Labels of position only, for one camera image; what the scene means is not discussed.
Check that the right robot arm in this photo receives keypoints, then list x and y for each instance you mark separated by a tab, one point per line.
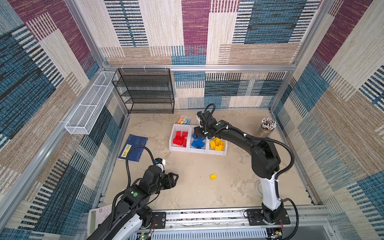
265	162

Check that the white wire wall basket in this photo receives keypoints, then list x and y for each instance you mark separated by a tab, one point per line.
86	114

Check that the white pink calculator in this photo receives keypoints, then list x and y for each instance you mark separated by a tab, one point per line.
96	217

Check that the white three-compartment bin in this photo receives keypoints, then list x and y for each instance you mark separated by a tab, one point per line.
191	136

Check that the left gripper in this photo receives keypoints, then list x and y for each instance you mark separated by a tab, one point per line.
169	181

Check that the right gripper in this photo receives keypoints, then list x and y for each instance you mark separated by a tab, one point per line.
197	132

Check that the highlighter marker pack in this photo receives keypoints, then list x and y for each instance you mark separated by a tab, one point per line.
184	120

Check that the pencil cup with pencils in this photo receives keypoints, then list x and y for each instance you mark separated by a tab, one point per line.
267	126

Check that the long yellow lego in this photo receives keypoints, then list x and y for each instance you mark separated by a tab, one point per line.
217	141

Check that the black mesh shelf rack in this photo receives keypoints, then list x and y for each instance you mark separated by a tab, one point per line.
145	91

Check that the tall red lego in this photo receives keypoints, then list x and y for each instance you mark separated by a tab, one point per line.
179	137

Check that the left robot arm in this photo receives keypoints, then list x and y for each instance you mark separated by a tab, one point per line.
131	217

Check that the blue book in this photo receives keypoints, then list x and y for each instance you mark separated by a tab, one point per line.
132	142

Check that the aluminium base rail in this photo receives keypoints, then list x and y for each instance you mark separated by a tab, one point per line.
303	222

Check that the long red lego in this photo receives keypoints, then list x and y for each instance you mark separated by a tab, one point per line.
178	142

